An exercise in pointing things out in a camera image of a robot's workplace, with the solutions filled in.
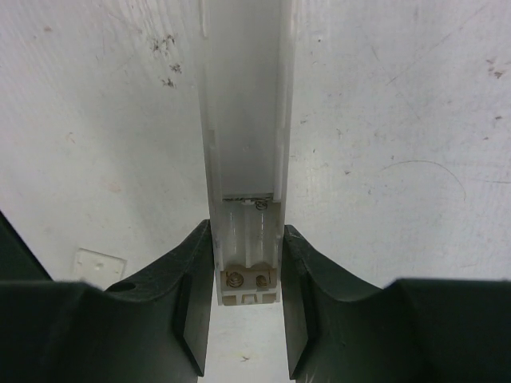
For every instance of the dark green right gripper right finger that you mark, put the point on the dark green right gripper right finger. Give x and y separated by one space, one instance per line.
340 328

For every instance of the long white remote control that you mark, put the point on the long white remote control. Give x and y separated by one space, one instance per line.
244 53

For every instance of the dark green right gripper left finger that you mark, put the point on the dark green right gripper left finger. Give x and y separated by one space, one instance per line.
150 327

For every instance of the white remote battery cover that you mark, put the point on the white remote battery cover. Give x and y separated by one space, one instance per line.
98 269

